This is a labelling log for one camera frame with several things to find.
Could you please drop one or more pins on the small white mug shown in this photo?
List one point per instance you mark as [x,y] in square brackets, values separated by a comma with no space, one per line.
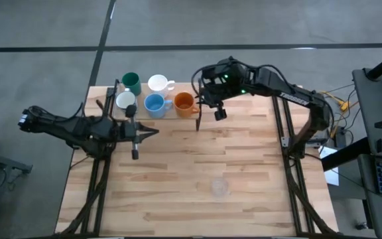
[158,83]

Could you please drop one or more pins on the clear glass cup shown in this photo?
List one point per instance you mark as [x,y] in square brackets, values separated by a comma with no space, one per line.
[219,187]

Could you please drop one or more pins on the light blue ribbed mug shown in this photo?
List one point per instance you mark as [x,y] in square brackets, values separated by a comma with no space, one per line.
[154,104]

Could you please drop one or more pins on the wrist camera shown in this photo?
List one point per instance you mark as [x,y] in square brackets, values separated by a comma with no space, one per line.
[220,114]
[135,154]

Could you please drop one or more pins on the wooden shelf black legs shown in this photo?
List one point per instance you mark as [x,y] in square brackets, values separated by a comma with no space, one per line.
[187,87]

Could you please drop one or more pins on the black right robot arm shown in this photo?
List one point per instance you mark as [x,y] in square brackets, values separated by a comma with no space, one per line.
[293,94]

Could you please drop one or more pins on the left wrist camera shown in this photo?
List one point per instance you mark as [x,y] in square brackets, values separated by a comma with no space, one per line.
[135,154]

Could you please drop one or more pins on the white paper sheet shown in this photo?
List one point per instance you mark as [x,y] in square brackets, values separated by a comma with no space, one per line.
[332,172]

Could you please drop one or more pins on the green cup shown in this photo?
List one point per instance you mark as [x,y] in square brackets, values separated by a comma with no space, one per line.
[131,81]

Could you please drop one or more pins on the blue white floral mug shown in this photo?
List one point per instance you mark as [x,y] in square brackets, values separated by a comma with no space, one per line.
[124,99]

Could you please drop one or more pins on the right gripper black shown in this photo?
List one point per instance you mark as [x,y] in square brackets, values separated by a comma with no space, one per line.
[212,93]

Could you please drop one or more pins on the orange faceted mug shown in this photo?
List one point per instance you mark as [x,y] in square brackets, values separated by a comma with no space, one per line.
[184,104]

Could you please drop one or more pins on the black aluminium table frame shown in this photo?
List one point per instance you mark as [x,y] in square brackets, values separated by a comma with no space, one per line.
[274,113]

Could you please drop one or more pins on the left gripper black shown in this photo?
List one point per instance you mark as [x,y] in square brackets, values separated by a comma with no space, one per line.
[130,130]

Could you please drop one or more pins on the dark grey side desk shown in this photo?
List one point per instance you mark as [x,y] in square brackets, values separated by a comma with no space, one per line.
[365,99]

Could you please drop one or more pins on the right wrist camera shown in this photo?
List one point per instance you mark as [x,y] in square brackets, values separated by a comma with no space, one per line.
[220,114]

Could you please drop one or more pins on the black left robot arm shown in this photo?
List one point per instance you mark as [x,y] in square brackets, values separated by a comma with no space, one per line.
[78,131]

